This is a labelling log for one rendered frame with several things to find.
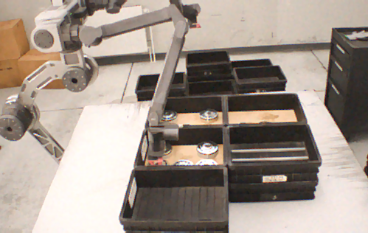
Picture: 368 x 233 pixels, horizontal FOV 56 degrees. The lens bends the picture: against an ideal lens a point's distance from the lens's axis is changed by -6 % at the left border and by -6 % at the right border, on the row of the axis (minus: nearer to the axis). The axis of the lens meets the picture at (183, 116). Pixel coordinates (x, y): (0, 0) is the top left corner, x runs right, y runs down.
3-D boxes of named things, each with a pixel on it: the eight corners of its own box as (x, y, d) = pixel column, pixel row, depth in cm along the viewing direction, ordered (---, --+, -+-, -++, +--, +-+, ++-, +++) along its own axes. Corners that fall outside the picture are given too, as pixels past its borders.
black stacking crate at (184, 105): (147, 147, 185) (144, 128, 179) (155, 116, 210) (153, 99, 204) (226, 145, 181) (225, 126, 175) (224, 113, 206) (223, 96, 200)
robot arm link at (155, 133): (148, 122, 154) (147, 131, 149) (164, 122, 154) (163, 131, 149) (149, 135, 158) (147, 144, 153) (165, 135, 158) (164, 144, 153)
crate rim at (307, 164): (227, 170, 151) (227, 166, 149) (226, 129, 176) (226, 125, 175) (322, 167, 146) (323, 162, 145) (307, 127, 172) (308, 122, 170)
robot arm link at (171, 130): (152, 110, 157) (149, 112, 149) (178, 110, 157) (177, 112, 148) (152, 138, 158) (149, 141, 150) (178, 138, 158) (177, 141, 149)
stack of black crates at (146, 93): (142, 138, 309) (134, 91, 285) (145, 119, 334) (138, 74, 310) (189, 135, 307) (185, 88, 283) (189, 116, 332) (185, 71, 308)
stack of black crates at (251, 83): (237, 131, 305) (237, 83, 281) (234, 113, 330) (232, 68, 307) (284, 128, 303) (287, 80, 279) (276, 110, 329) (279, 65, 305)
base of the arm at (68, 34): (68, 43, 158) (62, 18, 151) (85, 42, 157) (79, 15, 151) (62, 51, 151) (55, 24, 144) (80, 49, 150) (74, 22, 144)
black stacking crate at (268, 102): (226, 145, 181) (226, 126, 175) (225, 113, 206) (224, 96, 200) (305, 142, 177) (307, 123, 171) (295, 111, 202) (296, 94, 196)
